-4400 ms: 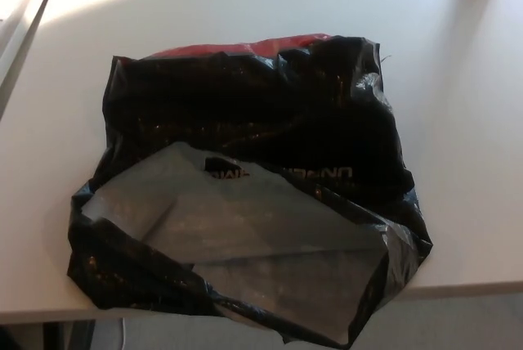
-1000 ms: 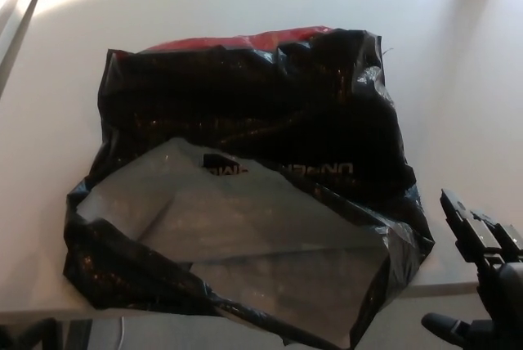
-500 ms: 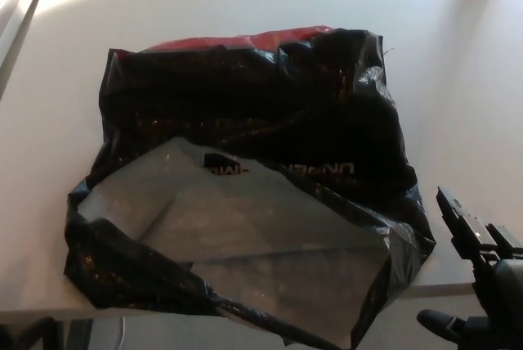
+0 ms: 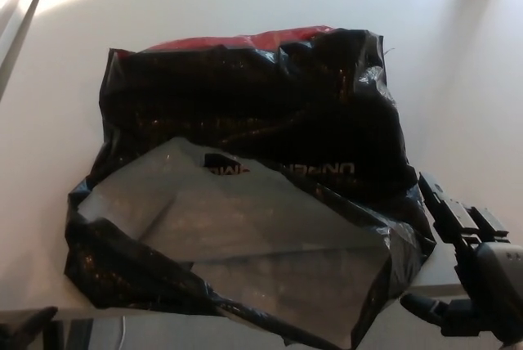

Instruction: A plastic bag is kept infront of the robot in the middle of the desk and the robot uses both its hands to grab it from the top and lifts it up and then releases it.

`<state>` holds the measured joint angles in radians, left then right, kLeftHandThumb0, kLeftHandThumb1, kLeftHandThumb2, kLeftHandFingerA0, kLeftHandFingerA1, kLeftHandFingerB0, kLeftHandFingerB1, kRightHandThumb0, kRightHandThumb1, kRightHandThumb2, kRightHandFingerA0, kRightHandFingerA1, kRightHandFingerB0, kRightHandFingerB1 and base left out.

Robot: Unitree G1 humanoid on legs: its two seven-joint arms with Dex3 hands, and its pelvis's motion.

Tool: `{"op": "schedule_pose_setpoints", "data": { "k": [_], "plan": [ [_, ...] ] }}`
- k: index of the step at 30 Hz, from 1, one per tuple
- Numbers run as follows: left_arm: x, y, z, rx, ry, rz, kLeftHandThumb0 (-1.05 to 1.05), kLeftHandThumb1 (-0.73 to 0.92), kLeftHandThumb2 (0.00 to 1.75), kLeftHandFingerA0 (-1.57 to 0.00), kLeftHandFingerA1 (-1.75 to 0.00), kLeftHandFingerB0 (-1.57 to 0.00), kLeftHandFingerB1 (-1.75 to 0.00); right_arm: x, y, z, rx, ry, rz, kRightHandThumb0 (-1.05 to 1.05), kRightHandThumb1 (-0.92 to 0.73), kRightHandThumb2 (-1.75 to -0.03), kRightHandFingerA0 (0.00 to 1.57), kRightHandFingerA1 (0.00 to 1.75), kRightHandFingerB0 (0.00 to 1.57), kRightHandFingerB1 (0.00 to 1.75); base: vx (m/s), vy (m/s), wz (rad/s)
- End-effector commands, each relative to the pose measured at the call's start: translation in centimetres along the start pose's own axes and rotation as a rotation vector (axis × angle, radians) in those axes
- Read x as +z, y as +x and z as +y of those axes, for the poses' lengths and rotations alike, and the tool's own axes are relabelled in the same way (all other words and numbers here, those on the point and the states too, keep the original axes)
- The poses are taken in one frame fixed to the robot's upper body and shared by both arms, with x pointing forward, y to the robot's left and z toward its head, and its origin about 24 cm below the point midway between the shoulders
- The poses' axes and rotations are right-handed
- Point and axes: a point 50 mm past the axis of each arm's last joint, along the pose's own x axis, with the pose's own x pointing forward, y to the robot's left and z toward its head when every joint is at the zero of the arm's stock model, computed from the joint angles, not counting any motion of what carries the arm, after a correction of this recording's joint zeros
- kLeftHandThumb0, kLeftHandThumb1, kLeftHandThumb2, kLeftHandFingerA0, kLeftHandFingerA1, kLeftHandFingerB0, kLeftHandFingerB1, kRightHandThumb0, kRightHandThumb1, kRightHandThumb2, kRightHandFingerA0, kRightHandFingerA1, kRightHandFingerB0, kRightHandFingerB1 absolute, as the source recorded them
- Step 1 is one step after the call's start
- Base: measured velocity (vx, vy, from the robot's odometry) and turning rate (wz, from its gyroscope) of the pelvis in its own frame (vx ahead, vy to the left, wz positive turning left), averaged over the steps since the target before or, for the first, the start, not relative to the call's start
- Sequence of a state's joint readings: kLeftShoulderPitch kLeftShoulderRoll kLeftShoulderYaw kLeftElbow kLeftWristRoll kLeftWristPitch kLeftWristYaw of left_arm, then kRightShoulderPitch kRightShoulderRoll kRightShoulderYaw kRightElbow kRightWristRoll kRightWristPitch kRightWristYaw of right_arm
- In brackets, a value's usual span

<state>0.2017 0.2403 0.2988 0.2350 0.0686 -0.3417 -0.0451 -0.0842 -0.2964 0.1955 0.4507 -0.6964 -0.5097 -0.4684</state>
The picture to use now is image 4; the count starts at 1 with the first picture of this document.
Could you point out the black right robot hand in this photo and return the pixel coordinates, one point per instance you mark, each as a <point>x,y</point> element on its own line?
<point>461,219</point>

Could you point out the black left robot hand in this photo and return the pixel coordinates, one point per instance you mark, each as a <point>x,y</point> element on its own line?
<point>20,325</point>

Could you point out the black printed plastic shopping bag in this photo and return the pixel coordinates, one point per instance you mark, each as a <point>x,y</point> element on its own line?
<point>245,121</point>

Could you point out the dark desk leg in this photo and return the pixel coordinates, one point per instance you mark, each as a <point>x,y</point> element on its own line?
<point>57,335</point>

